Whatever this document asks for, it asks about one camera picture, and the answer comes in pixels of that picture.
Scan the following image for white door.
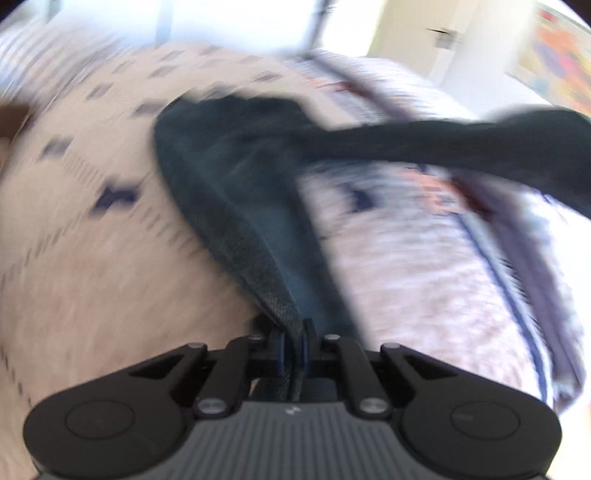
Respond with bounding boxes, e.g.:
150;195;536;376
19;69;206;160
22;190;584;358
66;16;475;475
369;0;546;121

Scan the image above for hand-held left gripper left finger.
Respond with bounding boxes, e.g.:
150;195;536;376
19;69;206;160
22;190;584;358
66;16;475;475
124;328;290;416

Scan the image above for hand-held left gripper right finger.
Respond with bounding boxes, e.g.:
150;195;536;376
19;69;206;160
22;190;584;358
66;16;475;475
299;320;463;418

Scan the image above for pink quilted bed cover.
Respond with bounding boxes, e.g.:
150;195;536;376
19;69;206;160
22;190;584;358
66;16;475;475
0;41;555;480

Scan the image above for dark blue denim jeans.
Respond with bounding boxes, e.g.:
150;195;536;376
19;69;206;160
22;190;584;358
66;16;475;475
154;95;591;402

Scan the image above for colourful wall map poster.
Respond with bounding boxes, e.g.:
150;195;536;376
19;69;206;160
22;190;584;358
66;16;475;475
508;0;591;116

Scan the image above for purple checked blanket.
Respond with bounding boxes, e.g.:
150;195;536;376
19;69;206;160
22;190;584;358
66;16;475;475
302;50;588;416

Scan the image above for black door handle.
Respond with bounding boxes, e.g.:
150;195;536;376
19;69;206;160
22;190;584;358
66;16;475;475
427;27;465;49

